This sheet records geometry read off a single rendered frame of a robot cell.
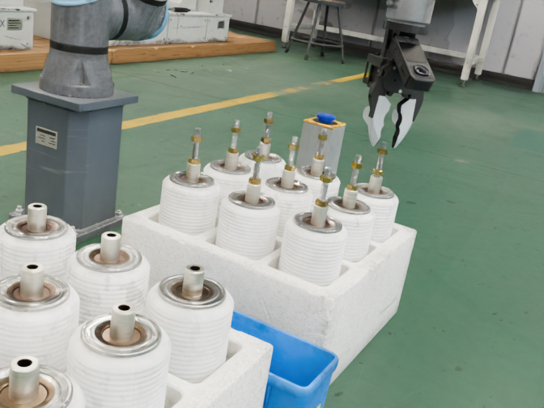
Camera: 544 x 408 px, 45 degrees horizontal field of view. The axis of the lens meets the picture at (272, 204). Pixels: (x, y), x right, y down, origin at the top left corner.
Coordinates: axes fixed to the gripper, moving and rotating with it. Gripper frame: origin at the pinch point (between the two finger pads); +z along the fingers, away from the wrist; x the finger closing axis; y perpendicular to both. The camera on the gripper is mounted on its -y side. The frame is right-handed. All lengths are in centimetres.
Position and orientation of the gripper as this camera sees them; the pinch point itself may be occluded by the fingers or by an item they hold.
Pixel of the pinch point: (386, 141)
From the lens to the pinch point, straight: 116.7
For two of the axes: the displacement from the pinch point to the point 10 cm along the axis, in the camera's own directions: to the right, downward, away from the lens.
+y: -2.7, -3.6, 8.9
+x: -9.5, -0.5, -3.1
